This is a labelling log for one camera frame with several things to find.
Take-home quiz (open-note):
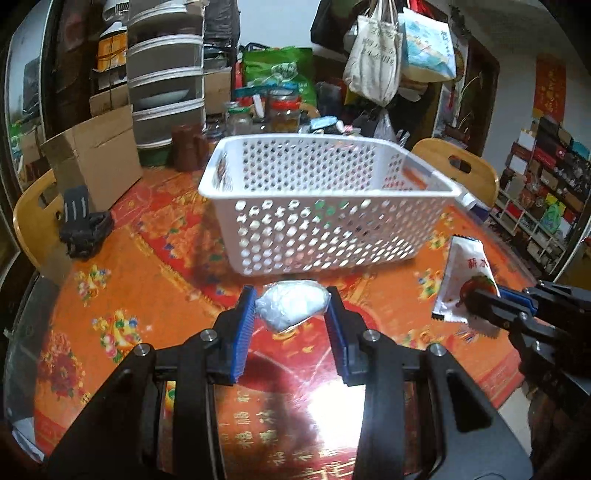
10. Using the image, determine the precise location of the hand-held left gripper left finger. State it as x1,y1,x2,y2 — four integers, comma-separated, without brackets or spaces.
46,285,257,480

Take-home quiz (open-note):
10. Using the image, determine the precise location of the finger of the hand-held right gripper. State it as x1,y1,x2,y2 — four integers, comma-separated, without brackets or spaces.
496,286,539,311
463,286,527,333

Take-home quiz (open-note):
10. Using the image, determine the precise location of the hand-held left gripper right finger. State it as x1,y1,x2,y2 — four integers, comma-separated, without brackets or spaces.
324,286,532,480

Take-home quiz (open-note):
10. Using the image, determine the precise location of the white red-print snack packet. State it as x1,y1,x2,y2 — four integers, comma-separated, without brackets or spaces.
431,235,502,340

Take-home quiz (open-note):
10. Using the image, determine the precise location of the white perforated plastic basket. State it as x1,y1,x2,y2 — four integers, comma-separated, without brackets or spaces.
198,134,463,277

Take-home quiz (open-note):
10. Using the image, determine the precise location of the blue white paper bag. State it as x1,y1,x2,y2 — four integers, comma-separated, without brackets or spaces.
455,191,492,222

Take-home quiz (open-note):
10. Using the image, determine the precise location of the white shelf of boxes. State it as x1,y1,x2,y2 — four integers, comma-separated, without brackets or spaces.
489,115,591,278

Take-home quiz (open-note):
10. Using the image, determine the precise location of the red floral tablecloth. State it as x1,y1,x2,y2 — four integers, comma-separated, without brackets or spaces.
7,164,555,480

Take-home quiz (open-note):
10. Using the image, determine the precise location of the dark brown container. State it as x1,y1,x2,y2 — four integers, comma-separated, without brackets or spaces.
172,124,208,171

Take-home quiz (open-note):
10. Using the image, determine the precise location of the clear knotted plastic bag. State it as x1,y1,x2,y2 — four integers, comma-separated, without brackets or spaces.
372,108,398,141

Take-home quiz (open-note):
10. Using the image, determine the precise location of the green-lid glass jar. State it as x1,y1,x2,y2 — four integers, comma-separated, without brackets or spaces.
225,102,254,137

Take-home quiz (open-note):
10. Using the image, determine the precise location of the dark wooden door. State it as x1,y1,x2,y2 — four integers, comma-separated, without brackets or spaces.
443,28,502,153

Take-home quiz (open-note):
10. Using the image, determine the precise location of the red-lid glass jar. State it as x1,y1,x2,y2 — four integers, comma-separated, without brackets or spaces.
268,90,301,132

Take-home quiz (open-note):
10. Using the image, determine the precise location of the open cardboard box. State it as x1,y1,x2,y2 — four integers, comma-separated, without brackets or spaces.
39,105,144,213

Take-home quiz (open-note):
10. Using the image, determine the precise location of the brown cardboard box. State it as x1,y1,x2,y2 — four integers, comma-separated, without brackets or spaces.
203,68,233,116

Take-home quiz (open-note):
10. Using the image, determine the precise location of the blue illustrated tote bag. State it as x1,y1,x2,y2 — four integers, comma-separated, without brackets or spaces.
399,7,458,84

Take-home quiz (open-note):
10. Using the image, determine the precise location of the green shopping bag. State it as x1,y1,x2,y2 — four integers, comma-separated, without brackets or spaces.
242,45,318,109

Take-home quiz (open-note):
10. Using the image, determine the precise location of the beige canvas tote bag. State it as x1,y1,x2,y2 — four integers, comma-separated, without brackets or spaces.
342,0,402,107

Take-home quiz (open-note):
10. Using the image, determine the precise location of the black hanging bag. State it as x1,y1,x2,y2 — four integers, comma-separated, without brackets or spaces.
310,0,361,51

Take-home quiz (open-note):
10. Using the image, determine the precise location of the orange cardboard box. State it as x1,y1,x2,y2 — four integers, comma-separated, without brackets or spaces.
95,34,127,72

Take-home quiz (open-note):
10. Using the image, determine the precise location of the large black bag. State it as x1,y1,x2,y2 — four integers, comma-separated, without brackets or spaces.
203,0,241,47

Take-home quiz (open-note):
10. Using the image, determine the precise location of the dark glass-door cabinet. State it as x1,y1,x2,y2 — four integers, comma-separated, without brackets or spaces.
0,0,102,185

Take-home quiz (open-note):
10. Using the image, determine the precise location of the red wall scroll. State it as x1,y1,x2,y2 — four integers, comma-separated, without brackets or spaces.
532,54,567,123

